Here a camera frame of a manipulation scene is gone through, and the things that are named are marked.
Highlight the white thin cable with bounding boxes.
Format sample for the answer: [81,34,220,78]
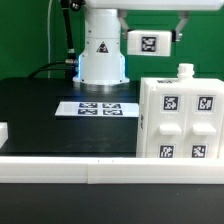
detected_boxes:
[47,0,54,79]

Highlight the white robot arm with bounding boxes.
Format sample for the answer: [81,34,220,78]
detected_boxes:
[59,0,224,90]

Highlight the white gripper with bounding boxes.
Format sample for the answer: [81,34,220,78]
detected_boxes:
[86,0,224,42]

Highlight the small white cabinet top box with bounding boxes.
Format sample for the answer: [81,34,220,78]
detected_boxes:
[127,30,172,57]

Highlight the white cabinet body box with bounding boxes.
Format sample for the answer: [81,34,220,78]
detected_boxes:
[136,63,224,158]

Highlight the white marker sheet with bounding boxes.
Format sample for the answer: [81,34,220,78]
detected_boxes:
[55,101,139,118]

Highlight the white cabinet door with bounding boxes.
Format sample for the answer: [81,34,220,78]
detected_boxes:
[184,81,224,159]
[147,84,188,158]

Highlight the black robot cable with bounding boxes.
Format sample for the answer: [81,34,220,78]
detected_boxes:
[27,0,81,80]

